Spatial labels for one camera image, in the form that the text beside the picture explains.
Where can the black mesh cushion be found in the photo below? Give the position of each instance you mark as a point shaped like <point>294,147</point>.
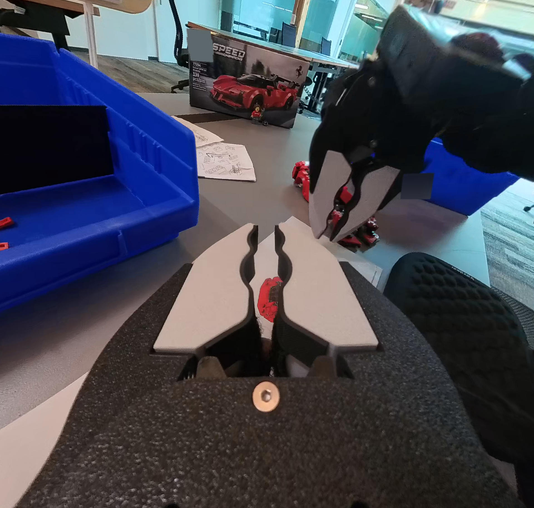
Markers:
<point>450,328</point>

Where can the small blue plastic bin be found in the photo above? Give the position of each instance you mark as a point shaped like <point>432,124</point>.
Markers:
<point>463,186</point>

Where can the person's right hand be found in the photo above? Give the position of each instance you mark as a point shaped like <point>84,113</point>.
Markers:
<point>496,132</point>

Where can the wooden pillar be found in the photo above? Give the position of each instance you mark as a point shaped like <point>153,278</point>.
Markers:
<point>303,11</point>

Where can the toy car set box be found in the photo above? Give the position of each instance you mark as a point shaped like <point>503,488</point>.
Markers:
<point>250,69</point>

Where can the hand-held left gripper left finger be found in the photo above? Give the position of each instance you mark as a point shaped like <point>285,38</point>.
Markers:
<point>208,299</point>

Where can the black office chair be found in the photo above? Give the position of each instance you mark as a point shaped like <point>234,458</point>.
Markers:
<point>178,36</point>

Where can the white instruction booklet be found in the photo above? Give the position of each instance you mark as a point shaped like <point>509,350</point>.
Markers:
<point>265,261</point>

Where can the wooden desk with white leg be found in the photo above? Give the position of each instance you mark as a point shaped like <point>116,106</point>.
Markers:
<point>89,23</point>

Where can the long grey office table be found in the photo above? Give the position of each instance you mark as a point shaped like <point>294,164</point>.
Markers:
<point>333,61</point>

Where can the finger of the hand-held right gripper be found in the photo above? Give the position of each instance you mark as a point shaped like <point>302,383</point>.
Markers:
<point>377,195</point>
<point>323,190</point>

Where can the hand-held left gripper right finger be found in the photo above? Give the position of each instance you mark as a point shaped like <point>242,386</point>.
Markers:
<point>325,299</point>

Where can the large blue plastic bin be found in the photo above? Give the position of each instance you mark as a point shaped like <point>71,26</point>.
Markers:
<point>104,232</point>

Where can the red toy brick car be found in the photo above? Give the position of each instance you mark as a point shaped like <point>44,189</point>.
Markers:
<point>302,178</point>

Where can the folded paper leaflet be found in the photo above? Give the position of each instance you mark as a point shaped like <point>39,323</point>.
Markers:
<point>227,163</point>
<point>200,134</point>

